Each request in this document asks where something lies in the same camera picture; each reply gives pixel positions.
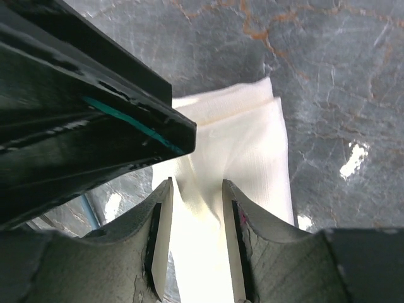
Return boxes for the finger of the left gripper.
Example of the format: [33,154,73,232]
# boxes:
[18,1,172,107]
[1,25,196,230]

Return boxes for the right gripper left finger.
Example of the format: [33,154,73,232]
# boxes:
[1,179,174,302]

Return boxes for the white cloth napkin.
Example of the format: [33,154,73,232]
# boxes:
[152,77,294,302]

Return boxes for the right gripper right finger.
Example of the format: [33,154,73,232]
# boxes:
[222,180,403,302]

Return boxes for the blue plastic spoon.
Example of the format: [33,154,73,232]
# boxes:
[80,194,100,230]

